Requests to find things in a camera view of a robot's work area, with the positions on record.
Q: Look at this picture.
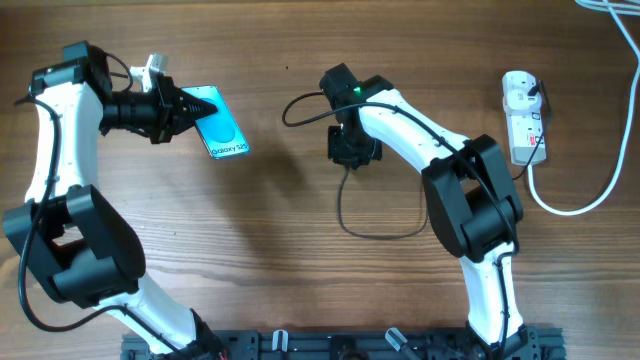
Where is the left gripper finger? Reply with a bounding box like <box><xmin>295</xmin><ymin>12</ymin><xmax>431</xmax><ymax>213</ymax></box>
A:
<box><xmin>159</xmin><ymin>117</ymin><xmax>195</xmax><ymax>144</ymax></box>
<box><xmin>172</xmin><ymin>86</ymin><xmax>218</xmax><ymax>123</ymax></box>

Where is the Galaxy S25 smartphone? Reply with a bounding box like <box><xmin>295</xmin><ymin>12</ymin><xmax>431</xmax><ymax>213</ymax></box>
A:
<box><xmin>184</xmin><ymin>85</ymin><xmax>250</xmax><ymax>160</ymax></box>

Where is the black USB charging cable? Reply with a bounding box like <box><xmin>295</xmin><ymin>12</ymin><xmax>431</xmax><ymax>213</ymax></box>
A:
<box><xmin>337</xmin><ymin>80</ymin><xmax>553</xmax><ymax>241</ymax></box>

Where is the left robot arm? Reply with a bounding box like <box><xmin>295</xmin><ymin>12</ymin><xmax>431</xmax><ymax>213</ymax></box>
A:
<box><xmin>2</xmin><ymin>41</ymin><xmax>226</xmax><ymax>359</ymax></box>

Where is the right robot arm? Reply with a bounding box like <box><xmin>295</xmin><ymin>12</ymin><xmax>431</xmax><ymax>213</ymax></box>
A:
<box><xmin>319</xmin><ymin>64</ymin><xmax>523</xmax><ymax>357</ymax></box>

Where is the white USB charger adapter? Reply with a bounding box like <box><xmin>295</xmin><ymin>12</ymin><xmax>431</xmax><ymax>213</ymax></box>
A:
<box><xmin>503</xmin><ymin>85</ymin><xmax>542</xmax><ymax>115</ymax></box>

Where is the white power strip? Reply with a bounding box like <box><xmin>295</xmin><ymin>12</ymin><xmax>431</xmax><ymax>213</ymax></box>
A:
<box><xmin>502</xmin><ymin>70</ymin><xmax>546</xmax><ymax>167</ymax></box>

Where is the right black camera cable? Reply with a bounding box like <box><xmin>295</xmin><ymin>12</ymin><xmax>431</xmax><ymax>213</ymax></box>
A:
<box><xmin>281</xmin><ymin>91</ymin><xmax>521</xmax><ymax>351</ymax></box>

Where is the black camera cable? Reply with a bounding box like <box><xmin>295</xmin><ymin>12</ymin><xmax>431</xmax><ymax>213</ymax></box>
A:
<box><xmin>281</xmin><ymin>91</ymin><xmax>521</xmax><ymax>351</ymax></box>
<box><xmin>13</xmin><ymin>94</ymin><xmax>191</xmax><ymax>360</ymax></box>

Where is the left black camera cable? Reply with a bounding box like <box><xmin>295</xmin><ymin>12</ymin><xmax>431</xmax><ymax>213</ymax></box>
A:
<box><xmin>13</xmin><ymin>94</ymin><xmax>191</xmax><ymax>360</ymax></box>

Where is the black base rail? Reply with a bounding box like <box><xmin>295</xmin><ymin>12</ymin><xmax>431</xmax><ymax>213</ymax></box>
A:
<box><xmin>120</xmin><ymin>327</ymin><xmax>567</xmax><ymax>360</ymax></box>

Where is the white power strip cord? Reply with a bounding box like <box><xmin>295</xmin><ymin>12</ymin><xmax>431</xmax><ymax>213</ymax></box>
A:
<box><xmin>526</xmin><ymin>0</ymin><xmax>640</xmax><ymax>217</ymax></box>

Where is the white cable bundle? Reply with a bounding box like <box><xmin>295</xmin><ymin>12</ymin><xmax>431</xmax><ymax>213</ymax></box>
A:
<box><xmin>573</xmin><ymin>0</ymin><xmax>640</xmax><ymax>17</ymax></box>

